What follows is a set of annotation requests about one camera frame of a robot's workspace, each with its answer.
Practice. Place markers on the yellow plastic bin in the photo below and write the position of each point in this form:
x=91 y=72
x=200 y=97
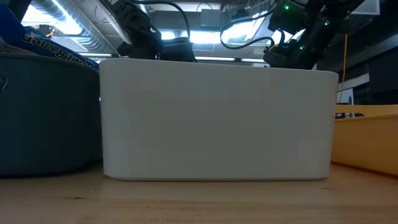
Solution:
x=367 y=140

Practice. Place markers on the blue Maruchan ramen packet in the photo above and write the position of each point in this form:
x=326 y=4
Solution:
x=46 y=46
x=12 y=48

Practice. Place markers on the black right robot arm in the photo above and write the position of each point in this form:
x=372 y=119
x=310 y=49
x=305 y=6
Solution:
x=314 y=18

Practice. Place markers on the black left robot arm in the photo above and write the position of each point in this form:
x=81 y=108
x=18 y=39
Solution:
x=136 y=28

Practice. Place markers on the grey ceiling box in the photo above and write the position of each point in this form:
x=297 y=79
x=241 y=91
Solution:
x=211 y=18

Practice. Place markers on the white plastic bin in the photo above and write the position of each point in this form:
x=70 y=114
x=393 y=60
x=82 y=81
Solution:
x=217 y=121

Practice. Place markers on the dark blue plastic bin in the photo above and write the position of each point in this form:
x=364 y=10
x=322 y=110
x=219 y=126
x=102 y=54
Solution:
x=46 y=118

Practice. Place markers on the black aluminium table frame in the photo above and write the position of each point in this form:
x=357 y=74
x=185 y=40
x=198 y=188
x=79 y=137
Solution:
x=238 y=59

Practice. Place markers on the white wall board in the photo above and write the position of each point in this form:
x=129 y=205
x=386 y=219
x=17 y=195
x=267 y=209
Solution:
x=354 y=84

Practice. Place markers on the silver ceiling duct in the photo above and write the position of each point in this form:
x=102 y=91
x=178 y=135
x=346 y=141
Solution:
x=87 y=34

